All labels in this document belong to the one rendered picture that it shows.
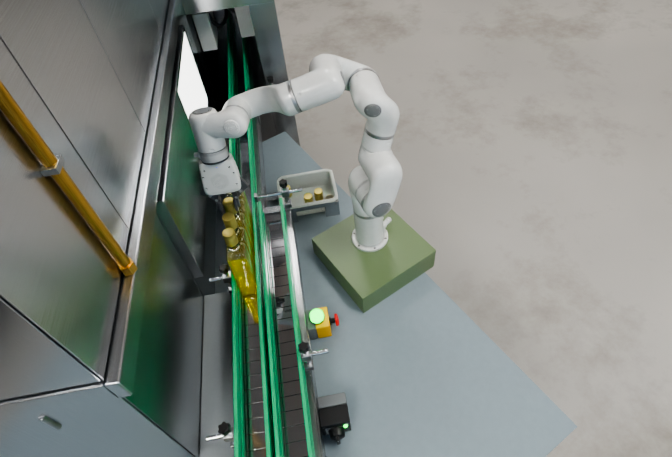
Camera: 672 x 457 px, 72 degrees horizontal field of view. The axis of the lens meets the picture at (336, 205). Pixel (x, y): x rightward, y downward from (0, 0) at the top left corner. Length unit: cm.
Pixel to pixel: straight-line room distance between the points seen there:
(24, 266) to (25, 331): 9
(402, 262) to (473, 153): 174
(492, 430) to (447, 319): 34
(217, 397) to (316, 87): 85
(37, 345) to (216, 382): 70
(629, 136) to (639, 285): 117
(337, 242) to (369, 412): 55
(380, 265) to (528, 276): 124
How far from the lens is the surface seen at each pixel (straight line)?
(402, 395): 146
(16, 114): 76
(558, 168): 322
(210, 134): 123
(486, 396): 149
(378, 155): 128
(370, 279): 152
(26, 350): 81
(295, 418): 132
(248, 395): 136
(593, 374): 248
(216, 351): 144
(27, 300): 73
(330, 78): 116
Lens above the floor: 213
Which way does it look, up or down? 49 degrees down
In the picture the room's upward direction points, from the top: 7 degrees counter-clockwise
